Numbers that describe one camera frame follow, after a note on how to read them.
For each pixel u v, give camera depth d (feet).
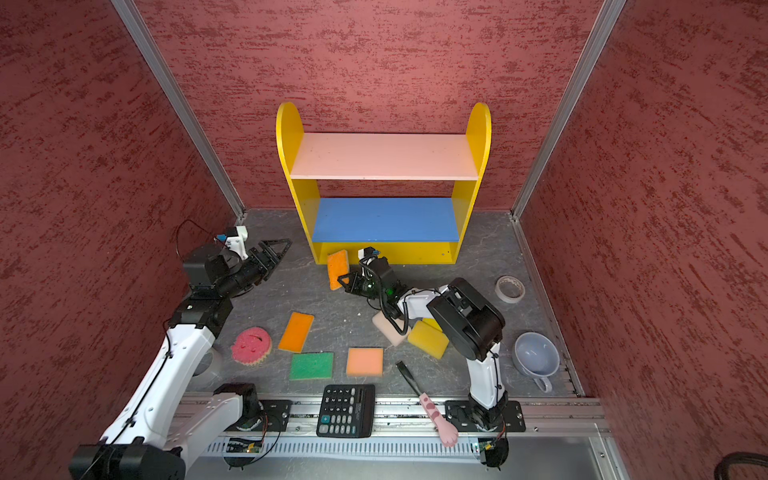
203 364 1.66
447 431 2.32
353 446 2.33
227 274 1.94
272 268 2.13
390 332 2.85
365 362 2.67
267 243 2.17
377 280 2.33
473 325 1.59
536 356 2.77
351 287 2.60
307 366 2.66
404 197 3.85
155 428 1.31
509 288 3.25
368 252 2.82
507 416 2.19
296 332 2.87
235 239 2.20
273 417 2.44
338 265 3.01
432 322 2.86
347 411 2.40
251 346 2.71
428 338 2.80
